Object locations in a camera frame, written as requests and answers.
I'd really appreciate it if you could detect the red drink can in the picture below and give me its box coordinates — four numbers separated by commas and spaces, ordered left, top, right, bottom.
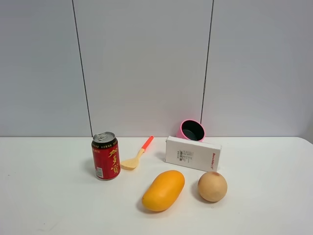
91, 132, 121, 180

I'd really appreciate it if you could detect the yellow mango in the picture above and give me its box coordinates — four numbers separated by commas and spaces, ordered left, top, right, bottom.
141, 170, 185, 212

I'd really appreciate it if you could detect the round tan fruit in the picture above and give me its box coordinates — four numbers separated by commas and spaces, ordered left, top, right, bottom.
198, 172, 227, 202

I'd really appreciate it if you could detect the pink cup dark inside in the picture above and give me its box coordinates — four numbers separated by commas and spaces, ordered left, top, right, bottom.
176, 119, 205, 141

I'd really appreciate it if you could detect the yellow spatula orange handle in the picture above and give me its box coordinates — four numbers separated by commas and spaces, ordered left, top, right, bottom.
120, 136, 154, 170

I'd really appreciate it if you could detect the white rectangular box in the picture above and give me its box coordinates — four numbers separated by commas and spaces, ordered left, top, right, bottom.
165, 136, 222, 172

